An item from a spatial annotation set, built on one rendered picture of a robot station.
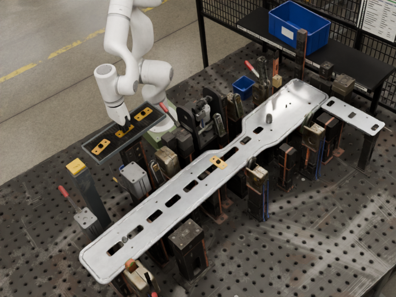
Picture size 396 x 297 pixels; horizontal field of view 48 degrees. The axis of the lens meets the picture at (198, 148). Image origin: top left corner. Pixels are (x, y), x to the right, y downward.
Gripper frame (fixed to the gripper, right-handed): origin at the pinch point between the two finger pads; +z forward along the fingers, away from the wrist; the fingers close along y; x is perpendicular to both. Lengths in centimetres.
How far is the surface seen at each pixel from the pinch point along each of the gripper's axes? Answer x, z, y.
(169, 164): 4.0, 12.5, 22.1
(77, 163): -24.7, 2.7, -1.6
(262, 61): 68, -2, 22
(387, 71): 116, 15, 63
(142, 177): -9.8, 8.6, 21.3
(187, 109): 24.6, -0.2, 14.8
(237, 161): 27, 19, 41
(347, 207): 56, 49, 83
